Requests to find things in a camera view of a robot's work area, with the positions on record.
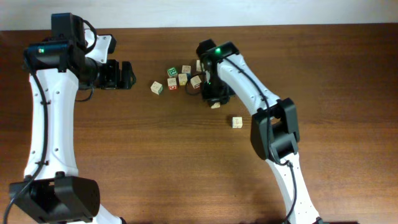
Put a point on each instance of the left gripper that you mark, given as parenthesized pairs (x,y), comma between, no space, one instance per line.
(114,81)

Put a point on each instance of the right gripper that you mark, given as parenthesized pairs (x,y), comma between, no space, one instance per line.
(210,99)

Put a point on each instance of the wooden block red edge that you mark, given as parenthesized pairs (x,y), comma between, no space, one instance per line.
(195,81)

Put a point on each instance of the wooden block yellow side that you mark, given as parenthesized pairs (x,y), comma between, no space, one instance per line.
(182,79)

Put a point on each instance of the wooden block red side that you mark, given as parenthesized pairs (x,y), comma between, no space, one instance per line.
(172,83)

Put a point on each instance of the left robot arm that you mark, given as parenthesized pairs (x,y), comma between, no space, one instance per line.
(75,57)

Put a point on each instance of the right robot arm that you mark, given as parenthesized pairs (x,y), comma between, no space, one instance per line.
(274,122)

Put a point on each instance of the wooden block far right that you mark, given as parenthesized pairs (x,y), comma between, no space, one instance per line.
(215,105)

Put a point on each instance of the wooden block green side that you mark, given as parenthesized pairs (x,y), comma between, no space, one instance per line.
(156,88)

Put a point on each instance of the plain wooden block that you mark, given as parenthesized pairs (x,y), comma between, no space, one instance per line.
(198,66)

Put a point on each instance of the green R letter block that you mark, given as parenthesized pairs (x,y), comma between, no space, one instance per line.
(172,72)

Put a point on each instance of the wooden block blue side snail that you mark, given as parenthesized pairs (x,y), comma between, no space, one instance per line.
(186,69)

